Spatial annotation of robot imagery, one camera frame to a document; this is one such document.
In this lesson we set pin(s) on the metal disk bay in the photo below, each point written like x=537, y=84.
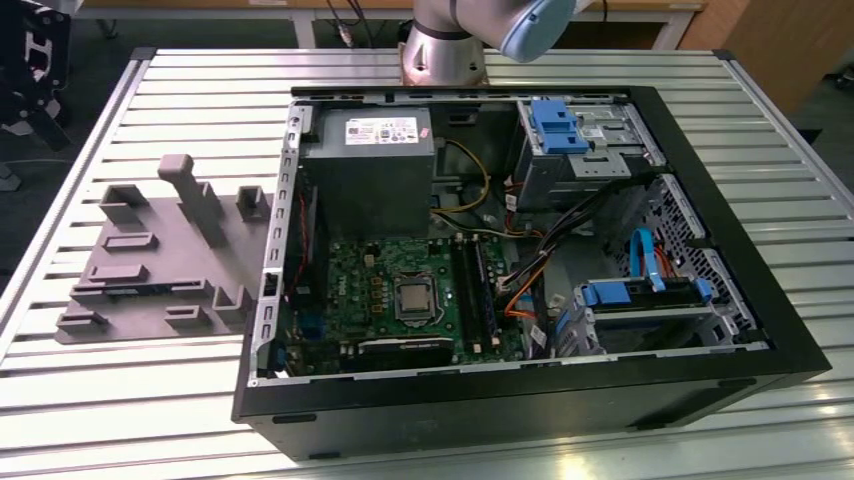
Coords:
x=667, y=312

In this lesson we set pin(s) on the metal drive cage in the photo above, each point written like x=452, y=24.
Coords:
x=601, y=165

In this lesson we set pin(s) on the hard disk in blue carrier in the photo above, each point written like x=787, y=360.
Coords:
x=610, y=295

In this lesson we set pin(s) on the silver CPU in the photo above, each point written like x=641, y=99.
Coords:
x=415, y=299

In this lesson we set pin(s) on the grey parts rack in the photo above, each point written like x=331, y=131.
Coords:
x=167, y=240

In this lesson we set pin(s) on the grey power supply unit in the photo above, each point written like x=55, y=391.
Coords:
x=367, y=185

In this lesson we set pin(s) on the installed RAM stick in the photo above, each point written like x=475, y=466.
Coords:
x=486, y=295

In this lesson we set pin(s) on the black graphics card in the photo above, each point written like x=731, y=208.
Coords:
x=400, y=352

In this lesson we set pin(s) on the brown wooden cabinet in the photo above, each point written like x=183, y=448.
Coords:
x=787, y=45

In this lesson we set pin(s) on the wooden desk white frame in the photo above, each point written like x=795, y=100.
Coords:
x=641, y=16

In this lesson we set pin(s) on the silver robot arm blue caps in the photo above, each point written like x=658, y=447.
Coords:
x=440, y=55

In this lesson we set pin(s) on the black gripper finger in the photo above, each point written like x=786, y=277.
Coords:
x=13, y=125
x=55, y=130

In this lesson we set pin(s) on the blue drive latch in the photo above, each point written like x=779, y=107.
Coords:
x=554, y=125

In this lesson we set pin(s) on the RAM slot black latches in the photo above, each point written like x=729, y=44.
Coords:
x=462, y=292
x=476, y=292

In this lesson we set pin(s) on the RAM slot white latches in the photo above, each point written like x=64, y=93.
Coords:
x=495, y=342
x=468, y=292

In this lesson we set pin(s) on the black PC case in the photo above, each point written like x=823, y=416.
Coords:
x=467, y=415

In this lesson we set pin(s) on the green motherboard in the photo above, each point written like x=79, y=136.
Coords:
x=347, y=260

